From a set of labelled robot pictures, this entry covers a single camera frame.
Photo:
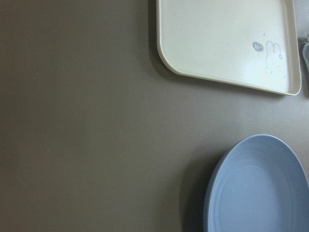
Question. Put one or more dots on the blue plate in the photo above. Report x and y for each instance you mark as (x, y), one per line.
(259, 185)

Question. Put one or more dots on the grey folded cloth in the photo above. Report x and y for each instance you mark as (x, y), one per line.
(304, 43)

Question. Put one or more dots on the cream rectangular tray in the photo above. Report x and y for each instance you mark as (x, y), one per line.
(248, 43)

